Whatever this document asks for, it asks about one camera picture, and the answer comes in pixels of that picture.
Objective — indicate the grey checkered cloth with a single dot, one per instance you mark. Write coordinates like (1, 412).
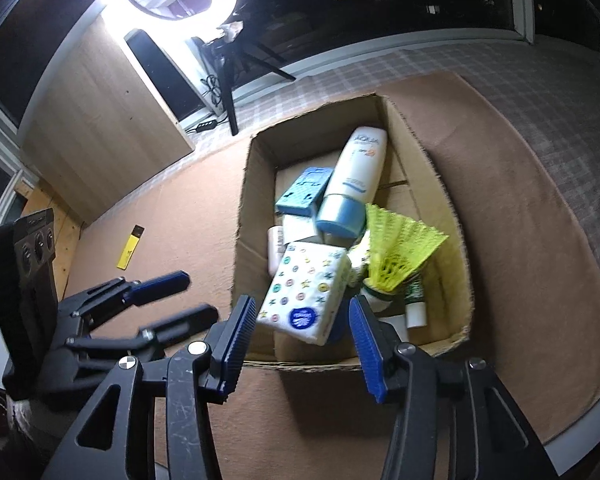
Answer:
(555, 110)

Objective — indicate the white sunscreen bottle blue cap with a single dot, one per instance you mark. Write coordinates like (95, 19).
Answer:
(355, 170)

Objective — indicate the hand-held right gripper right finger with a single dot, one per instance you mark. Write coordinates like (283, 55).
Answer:
(367, 350)

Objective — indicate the yellow flat plastic piece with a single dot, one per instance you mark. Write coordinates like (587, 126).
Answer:
(129, 252)

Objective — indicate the pine plank panel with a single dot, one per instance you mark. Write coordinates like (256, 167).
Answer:
(67, 230)

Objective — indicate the white patterned lighter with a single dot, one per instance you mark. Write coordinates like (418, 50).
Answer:
(275, 250)

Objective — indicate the dotted white tissue pack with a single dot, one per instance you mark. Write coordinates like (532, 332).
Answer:
(305, 285)

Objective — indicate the green lip balm tube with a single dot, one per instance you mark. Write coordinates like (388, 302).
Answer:
(414, 305)

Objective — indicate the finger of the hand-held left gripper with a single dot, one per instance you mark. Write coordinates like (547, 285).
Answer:
(180, 322)
(160, 282)

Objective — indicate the yellow shuttlecock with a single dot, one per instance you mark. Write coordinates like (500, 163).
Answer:
(400, 245)

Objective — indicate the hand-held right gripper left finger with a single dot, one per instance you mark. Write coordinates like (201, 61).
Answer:
(235, 345)

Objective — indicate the light wooden board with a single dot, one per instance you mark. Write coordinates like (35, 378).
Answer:
(95, 125)

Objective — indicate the cardboard box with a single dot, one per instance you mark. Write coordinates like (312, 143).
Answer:
(420, 185)

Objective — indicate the small blue box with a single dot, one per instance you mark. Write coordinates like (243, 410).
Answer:
(302, 192)

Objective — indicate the black tripod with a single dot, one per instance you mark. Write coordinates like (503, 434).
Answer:
(230, 95)

